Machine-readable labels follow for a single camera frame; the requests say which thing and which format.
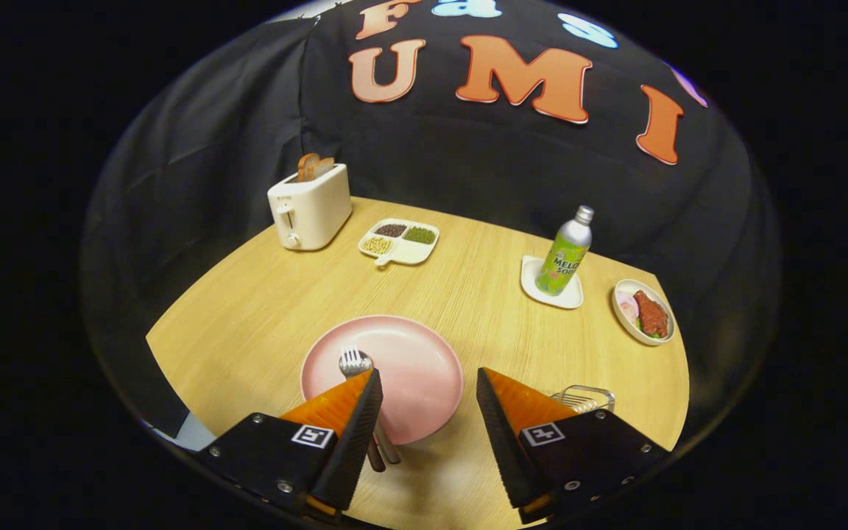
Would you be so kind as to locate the fried meat piece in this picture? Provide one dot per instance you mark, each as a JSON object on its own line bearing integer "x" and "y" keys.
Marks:
{"x": 651, "y": 313}

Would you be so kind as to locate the dark red beans pile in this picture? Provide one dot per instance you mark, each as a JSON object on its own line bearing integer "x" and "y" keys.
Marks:
{"x": 391, "y": 230}

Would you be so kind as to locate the yellow beans pile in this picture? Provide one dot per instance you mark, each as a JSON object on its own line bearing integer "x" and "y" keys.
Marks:
{"x": 377, "y": 245}

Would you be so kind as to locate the white divided dish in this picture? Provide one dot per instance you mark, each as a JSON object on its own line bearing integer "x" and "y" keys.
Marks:
{"x": 413, "y": 252}

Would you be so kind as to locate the pink round plate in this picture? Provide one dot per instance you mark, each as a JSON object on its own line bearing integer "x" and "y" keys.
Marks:
{"x": 417, "y": 368}

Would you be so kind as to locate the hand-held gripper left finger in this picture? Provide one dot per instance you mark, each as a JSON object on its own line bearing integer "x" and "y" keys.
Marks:
{"x": 354, "y": 449}

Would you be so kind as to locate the black backdrop cloth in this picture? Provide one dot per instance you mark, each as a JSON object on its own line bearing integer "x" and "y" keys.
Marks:
{"x": 468, "y": 162}

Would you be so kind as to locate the green beans pile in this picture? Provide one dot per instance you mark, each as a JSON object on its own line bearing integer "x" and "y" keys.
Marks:
{"x": 419, "y": 235}

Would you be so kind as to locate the brown toast slice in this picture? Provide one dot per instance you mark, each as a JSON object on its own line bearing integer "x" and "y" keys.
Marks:
{"x": 325, "y": 168}
{"x": 306, "y": 168}

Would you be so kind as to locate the white square coaster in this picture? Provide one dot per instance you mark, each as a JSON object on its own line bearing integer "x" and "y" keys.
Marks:
{"x": 528, "y": 278}

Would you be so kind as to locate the green soda bottle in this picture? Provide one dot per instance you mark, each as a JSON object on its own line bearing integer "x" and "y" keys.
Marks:
{"x": 564, "y": 258}

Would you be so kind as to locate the white toaster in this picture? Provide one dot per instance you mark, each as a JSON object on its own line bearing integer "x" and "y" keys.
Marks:
{"x": 313, "y": 213}

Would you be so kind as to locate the green vegetable pieces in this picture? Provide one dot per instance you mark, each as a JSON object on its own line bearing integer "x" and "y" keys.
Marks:
{"x": 645, "y": 331}

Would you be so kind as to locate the white oval food bowl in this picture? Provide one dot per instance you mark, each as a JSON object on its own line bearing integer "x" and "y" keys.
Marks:
{"x": 619, "y": 320}

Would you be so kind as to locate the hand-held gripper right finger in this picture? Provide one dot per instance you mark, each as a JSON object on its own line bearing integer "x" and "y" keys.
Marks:
{"x": 501, "y": 449}

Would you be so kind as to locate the pink ham slices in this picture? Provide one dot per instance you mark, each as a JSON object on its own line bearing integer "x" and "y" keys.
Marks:
{"x": 626, "y": 305}

